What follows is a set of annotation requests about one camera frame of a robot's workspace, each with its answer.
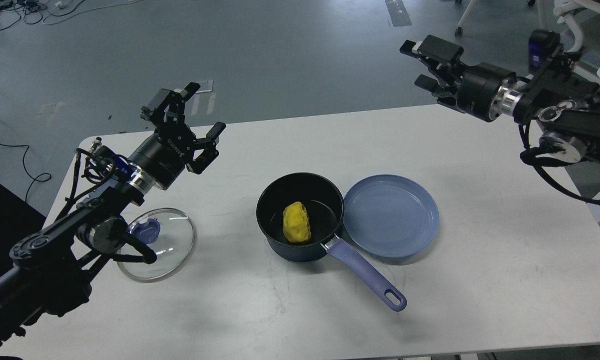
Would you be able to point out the glass lid with purple knob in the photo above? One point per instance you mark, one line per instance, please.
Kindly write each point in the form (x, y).
(171, 234)

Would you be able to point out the white chair leg with caster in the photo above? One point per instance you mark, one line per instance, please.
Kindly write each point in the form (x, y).
(471, 4)

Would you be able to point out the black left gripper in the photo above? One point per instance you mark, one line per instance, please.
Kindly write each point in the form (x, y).
(173, 145)

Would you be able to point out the yellow potato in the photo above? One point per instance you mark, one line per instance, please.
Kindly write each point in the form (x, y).
(295, 223)

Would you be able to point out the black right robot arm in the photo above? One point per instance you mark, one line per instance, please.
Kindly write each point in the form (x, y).
(557, 112)

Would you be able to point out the black box at left edge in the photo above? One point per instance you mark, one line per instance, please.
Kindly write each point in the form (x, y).
(17, 221)

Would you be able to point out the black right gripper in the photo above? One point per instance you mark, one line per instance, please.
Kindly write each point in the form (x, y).
(469, 89)

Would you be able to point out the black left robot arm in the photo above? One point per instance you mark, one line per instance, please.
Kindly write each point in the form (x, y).
(53, 267)

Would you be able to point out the white office chair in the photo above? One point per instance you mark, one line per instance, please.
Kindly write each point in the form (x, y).
(580, 22)

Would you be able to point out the dark pot with purple handle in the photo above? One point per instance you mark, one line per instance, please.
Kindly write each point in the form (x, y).
(325, 206)

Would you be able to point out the blue plate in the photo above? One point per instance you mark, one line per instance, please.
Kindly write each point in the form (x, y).
(390, 216)

